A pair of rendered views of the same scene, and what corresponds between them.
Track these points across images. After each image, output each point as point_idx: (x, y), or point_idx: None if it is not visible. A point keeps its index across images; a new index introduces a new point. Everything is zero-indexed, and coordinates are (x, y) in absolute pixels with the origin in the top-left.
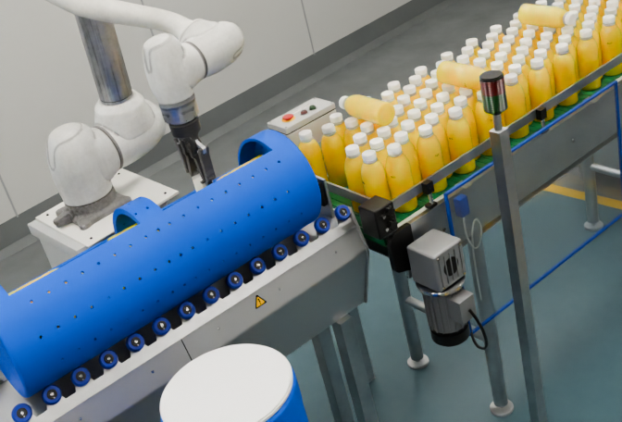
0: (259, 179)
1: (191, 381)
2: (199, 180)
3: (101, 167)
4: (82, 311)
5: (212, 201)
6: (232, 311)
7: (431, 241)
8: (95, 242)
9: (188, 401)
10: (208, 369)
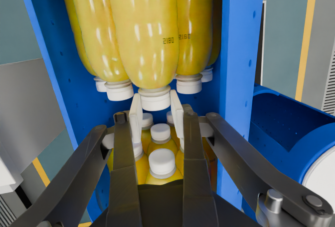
0: (259, 2)
1: (322, 192)
2: (139, 121)
3: None
4: None
5: (244, 137)
6: None
7: None
8: (10, 175)
9: (334, 199)
10: (325, 180)
